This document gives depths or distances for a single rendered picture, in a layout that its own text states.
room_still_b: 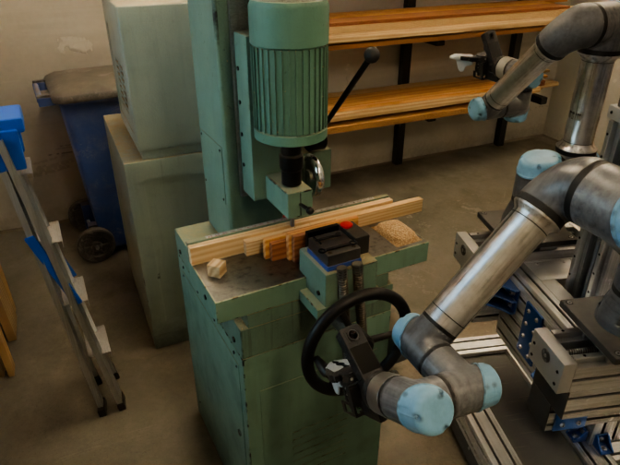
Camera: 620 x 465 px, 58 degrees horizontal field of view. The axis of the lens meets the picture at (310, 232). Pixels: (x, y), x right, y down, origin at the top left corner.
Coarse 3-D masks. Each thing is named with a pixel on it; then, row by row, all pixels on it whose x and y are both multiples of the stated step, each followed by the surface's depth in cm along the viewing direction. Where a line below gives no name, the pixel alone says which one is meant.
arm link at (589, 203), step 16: (576, 176) 92; (592, 176) 90; (608, 176) 88; (576, 192) 91; (592, 192) 89; (608, 192) 87; (576, 208) 91; (592, 208) 88; (608, 208) 86; (576, 224) 95; (592, 224) 90; (608, 224) 86; (608, 240) 89
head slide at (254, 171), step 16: (240, 32) 132; (240, 48) 132; (240, 64) 135; (240, 80) 137; (240, 96) 140; (240, 112) 142; (240, 128) 145; (256, 144) 141; (256, 160) 143; (272, 160) 145; (256, 176) 145; (256, 192) 147
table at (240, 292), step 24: (384, 240) 150; (240, 264) 140; (264, 264) 140; (288, 264) 140; (384, 264) 145; (408, 264) 150; (216, 288) 131; (240, 288) 131; (264, 288) 131; (288, 288) 134; (216, 312) 127; (240, 312) 130; (312, 312) 131
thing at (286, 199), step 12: (276, 180) 143; (276, 192) 142; (288, 192) 137; (300, 192) 137; (312, 192) 139; (276, 204) 144; (288, 204) 137; (312, 204) 141; (288, 216) 139; (300, 216) 140
